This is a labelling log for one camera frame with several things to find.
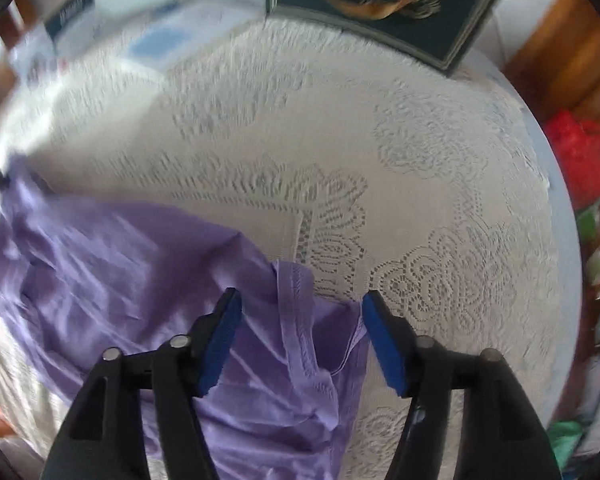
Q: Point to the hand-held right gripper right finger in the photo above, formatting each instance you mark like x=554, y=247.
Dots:
x=385, y=345

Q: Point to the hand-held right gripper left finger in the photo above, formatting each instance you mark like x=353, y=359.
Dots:
x=220, y=345

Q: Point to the purple garment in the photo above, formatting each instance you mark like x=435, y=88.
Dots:
x=130, y=260

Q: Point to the tea set box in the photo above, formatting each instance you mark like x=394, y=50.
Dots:
x=70, y=15

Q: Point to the green plastic bag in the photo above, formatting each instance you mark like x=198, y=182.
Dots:
x=566, y=442

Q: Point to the grey under cloth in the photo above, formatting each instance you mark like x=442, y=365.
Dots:
x=562, y=240

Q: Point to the cream lace tablecloth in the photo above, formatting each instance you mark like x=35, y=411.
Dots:
x=330, y=135

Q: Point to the white booklet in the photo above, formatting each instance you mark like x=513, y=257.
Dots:
x=160, y=40

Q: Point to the red plastic bag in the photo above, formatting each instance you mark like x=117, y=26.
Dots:
x=577, y=155

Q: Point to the black gift box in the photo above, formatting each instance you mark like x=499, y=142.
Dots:
x=380, y=5

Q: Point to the wooden wall panel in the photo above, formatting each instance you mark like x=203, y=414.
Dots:
x=570, y=60
x=17, y=20

